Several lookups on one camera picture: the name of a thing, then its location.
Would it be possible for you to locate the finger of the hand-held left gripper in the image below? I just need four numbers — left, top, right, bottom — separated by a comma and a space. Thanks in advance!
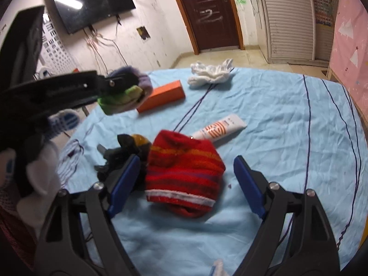
66, 70, 144, 110

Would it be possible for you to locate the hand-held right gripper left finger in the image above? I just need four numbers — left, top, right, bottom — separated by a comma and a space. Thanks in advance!
34, 154, 141, 276

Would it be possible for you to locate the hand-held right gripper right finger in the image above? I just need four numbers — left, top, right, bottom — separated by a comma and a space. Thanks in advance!
233, 155, 342, 276

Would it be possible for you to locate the purple and green sock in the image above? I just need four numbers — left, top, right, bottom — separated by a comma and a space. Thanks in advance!
97, 66, 152, 116

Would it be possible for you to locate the red striped knit hat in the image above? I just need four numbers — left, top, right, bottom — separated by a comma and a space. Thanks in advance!
144, 129, 225, 218

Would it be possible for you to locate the person's left hand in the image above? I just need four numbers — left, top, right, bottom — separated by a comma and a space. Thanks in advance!
0, 109, 80, 230

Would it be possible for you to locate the person's right hand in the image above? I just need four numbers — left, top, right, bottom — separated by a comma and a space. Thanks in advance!
211, 259, 227, 276

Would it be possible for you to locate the dark cloth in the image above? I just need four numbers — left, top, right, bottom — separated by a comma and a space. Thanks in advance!
95, 134, 150, 192

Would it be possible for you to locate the orange fruit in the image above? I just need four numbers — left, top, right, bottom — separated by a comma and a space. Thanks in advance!
131, 134, 151, 150

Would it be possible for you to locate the white orange striped tube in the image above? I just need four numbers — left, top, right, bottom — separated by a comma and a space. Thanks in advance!
190, 114, 247, 142

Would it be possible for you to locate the orange carton box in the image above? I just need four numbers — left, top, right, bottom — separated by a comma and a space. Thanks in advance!
136, 80, 185, 114

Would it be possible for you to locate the light blue tablecloth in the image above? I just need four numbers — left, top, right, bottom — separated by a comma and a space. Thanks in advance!
56, 67, 365, 276

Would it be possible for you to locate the cream knit hat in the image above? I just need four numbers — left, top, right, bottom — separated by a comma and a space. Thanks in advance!
187, 58, 234, 89

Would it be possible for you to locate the dark brown wooden door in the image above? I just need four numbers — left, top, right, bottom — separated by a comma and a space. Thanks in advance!
166, 0, 245, 55

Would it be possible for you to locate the white louvred wardrobe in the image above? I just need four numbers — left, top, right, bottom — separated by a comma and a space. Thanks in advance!
253, 0, 340, 64

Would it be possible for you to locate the pink tree print curtain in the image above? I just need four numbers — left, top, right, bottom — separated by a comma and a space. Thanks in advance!
328, 0, 368, 92

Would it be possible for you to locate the colourful grid poster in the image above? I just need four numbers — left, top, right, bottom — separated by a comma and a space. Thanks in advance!
309, 0, 337, 28

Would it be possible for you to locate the eye chart wall poster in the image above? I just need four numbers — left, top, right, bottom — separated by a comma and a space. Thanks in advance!
37, 13, 78, 77

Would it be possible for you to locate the black wall television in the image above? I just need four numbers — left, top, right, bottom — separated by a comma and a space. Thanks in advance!
49, 0, 136, 35

